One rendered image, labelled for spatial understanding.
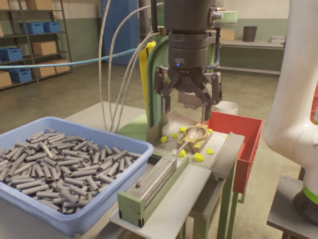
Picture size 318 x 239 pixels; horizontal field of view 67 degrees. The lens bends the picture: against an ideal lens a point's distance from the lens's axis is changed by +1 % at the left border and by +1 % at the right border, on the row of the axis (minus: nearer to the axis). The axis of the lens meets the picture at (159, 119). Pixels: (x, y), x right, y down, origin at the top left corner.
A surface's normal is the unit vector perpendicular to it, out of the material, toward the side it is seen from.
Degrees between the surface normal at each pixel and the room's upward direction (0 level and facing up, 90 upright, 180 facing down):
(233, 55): 90
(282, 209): 0
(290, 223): 0
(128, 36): 90
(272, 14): 90
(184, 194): 0
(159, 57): 90
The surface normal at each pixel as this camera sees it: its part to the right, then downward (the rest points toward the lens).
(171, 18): -0.69, 0.30
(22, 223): 0.00, -0.91
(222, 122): -0.47, 0.37
